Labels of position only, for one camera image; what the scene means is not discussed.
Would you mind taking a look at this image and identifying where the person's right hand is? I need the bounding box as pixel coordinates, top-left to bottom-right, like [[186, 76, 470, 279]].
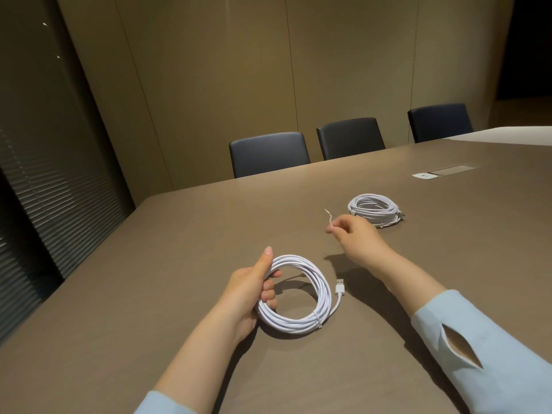
[[325, 214, 393, 279]]

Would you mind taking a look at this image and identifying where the person's right forearm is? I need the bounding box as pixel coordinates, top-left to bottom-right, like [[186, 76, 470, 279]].
[[366, 250, 552, 414]]

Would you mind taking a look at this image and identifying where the dark meeting chair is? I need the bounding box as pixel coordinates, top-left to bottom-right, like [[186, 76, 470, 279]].
[[228, 132, 311, 179], [316, 117, 386, 161], [407, 103, 474, 144]]

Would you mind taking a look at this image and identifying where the pile of white cables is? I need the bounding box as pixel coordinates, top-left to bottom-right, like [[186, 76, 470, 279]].
[[256, 254, 347, 334]]

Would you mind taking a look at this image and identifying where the person's left forearm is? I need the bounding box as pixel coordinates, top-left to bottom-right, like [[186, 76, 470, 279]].
[[133, 310, 259, 414]]

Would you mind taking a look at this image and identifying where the glass partition with grey blinds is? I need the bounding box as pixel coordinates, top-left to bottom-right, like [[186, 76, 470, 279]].
[[0, 0, 137, 346]]

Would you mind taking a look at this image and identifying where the white cable bundle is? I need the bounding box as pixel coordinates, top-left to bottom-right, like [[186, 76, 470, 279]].
[[348, 193, 400, 219]]

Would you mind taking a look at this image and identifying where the pale beige table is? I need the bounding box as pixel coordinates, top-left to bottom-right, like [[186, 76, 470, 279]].
[[444, 126, 552, 147]]

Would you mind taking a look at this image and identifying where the white table socket panel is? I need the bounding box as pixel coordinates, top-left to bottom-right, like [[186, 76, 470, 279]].
[[412, 164, 480, 181]]

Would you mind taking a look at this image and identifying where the person's left hand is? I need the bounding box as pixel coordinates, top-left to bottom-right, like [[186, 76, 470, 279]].
[[222, 246, 283, 346]]

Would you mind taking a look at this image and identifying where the brown table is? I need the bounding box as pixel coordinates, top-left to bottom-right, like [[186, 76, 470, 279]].
[[0, 138, 552, 414]]

